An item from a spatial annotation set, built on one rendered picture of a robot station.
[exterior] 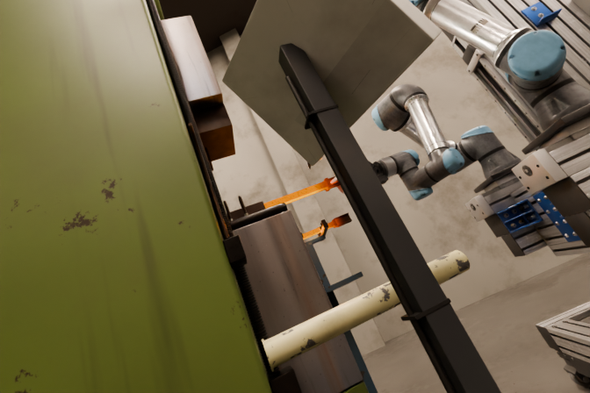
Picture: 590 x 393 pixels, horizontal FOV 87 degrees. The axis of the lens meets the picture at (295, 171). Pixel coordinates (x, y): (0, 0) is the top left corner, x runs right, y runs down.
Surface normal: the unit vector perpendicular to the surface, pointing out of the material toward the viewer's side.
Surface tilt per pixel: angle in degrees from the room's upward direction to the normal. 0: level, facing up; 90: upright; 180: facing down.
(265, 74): 120
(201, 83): 90
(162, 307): 90
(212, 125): 90
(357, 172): 90
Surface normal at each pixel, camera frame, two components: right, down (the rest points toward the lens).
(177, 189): 0.11, -0.45
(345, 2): -0.48, 0.50
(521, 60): -0.52, 0.00
